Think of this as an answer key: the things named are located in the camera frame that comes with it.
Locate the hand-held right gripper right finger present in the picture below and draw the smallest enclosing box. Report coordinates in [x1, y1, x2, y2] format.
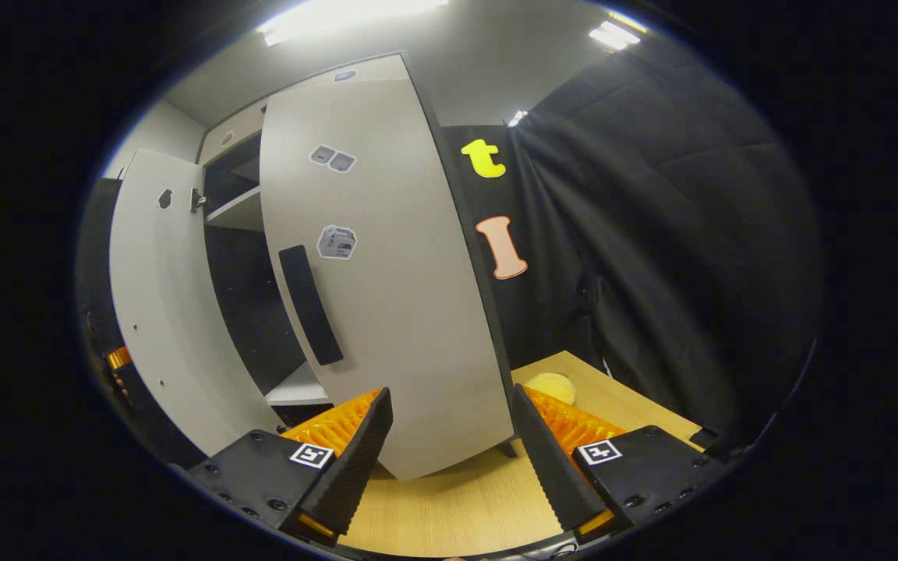
[513, 383, 727, 538]

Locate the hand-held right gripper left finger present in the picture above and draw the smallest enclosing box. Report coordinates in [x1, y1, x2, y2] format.
[188, 387, 394, 546]

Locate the white shoe cabinet door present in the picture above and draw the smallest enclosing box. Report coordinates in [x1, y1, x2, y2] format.
[110, 148, 282, 457]
[260, 78, 516, 480]

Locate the white shoe cabinet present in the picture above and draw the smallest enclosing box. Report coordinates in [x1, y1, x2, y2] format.
[200, 53, 518, 460]

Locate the yellow plush ball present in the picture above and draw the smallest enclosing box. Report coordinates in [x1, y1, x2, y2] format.
[525, 372, 578, 406]

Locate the long ceiling light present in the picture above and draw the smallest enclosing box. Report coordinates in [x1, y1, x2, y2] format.
[256, 0, 450, 48]

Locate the black door handle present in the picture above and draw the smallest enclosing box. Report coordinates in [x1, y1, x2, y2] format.
[278, 245, 345, 367]

